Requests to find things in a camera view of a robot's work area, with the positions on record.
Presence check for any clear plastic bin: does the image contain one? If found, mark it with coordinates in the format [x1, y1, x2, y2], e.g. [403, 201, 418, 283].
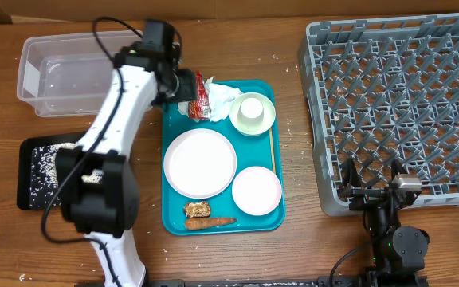
[16, 29, 157, 118]

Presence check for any wooden chopstick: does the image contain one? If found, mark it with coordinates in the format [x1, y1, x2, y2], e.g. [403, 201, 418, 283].
[269, 127, 276, 174]

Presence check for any black rectangular tray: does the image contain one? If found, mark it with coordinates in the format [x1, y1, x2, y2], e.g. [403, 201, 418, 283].
[16, 132, 84, 210]

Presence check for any grey dishwasher rack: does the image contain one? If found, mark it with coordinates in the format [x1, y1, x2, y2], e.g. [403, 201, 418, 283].
[298, 13, 459, 216]

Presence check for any brown food chunk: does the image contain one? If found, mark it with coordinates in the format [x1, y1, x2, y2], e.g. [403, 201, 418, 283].
[183, 201, 211, 218]

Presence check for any white napkin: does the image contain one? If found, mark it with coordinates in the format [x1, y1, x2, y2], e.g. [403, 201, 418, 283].
[178, 77, 243, 122]

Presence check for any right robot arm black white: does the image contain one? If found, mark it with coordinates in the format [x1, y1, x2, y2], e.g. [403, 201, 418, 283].
[328, 159, 430, 287]

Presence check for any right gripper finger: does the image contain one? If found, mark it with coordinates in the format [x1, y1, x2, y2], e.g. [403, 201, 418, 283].
[341, 158, 362, 188]
[390, 159, 410, 187]

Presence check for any white cup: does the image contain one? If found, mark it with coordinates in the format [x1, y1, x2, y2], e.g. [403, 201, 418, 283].
[240, 97, 264, 121]

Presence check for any carrot piece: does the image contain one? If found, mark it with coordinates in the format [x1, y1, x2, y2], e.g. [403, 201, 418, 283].
[184, 218, 237, 230]

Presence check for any light green bowl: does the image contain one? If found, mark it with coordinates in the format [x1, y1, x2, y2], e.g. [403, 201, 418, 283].
[229, 92, 277, 136]

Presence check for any rice pile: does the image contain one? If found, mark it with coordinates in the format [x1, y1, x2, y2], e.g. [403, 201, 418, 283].
[29, 142, 104, 208]

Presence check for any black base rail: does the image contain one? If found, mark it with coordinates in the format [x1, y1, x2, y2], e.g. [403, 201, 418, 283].
[74, 276, 430, 287]

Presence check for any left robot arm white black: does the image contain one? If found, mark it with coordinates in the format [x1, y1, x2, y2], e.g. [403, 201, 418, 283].
[53, 19, 197, 286]

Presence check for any large white plate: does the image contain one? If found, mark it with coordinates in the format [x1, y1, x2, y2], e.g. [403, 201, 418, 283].
[163, 128, 237, 199]

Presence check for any red snack wrapper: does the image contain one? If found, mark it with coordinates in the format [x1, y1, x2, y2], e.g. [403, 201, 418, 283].
[188, 71, 210, 120]

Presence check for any small pink-rimmed white plate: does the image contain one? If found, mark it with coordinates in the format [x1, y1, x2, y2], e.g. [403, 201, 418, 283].
[232, 167, 283, 216]

